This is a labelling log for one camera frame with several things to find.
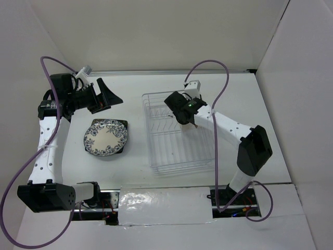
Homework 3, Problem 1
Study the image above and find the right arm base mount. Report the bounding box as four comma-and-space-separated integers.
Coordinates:
205, 186, 261, 218

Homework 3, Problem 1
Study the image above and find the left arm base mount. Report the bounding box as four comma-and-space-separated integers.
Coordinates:
72, 190, 120, 226

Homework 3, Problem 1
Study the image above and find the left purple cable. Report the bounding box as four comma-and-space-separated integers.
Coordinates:
0, 56, 84, 248

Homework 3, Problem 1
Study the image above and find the white wire dish rack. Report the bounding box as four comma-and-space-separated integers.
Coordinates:
142, 92, 214, 176

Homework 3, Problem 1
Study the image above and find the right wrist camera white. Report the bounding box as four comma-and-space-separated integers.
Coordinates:
184, 80, 201, 98

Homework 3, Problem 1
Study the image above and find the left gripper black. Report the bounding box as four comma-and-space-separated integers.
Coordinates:
68, 78, 123, 115

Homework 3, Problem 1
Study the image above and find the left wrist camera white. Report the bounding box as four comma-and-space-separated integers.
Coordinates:
75, 65, 92, 81

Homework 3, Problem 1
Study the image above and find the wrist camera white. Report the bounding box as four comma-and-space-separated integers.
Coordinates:
184, 80, 201, 98
75, 65, 92, 81

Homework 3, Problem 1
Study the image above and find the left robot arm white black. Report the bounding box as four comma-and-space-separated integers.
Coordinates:
17, 73, 123, 213

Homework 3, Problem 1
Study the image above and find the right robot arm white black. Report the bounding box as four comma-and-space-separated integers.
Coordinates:
164, 91, 273, 204

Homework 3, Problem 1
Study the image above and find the blue floral white plate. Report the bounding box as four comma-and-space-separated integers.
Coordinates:
83, 119, 129, 158

